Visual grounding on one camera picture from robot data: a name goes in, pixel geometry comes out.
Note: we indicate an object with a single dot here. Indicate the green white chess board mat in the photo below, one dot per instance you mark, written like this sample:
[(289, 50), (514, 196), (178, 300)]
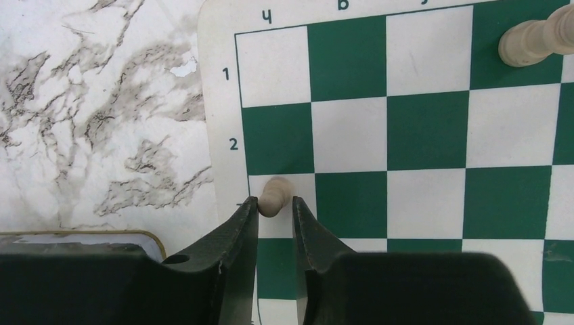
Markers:
[(401, 127)]

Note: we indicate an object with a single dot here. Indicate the gold tin with dark pieces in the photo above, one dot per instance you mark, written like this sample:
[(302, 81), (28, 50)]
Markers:
[(89, 240)]

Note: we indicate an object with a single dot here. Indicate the light pawn piece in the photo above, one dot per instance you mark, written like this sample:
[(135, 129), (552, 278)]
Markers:
[(532, 41), (277, 193)]

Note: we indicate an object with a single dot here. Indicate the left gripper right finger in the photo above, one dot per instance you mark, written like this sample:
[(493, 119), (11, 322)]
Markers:
[(337, 285)]

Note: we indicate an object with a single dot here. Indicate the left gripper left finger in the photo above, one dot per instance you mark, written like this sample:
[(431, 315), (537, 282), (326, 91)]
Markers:
[(209, 282)]

